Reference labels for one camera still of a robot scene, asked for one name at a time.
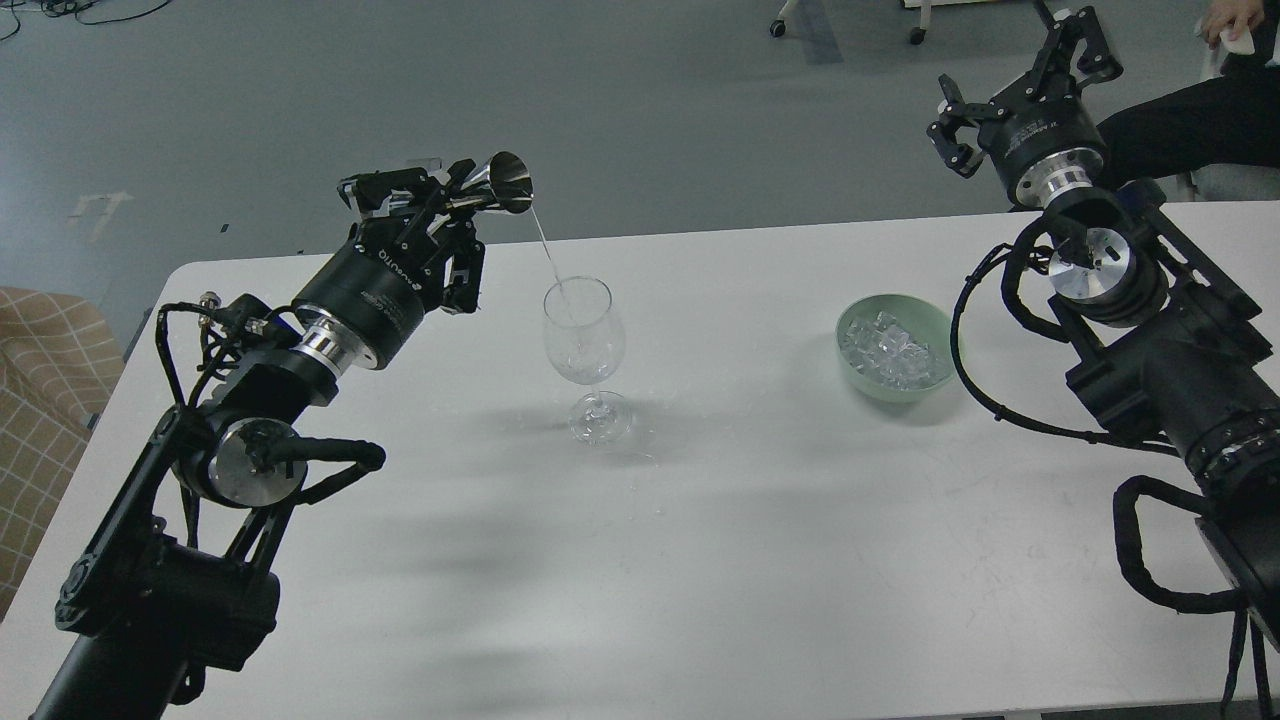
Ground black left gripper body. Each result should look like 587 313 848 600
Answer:
292 246 433 370

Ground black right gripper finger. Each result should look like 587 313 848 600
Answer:
1015 6 1124 102
925 76 996 179

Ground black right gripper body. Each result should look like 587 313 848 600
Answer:
980 96 1106 209

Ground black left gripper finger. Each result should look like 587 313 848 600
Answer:
338 168 442 251
425 160 485 315

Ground steel cocktail jigger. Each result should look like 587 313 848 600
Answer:
445 151 534 215

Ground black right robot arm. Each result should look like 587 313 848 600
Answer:
927 1 1279 719

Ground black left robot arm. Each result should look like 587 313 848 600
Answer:
33 152 534 719

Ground clear wine glass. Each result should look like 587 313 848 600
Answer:
541 275 634 445

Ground clear ice cubes pile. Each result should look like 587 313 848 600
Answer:
837 311 952 392

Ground person's hand holding white object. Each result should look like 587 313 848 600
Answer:
1196 0 1266 47

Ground seated person in black trousers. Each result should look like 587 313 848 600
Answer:
1096 1 1279 190

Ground green bowl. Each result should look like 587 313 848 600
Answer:
835 293 957 404

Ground rolling chair base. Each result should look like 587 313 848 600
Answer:
767 1 943 46

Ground black floor cables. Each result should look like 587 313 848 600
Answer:
0 0 173 41

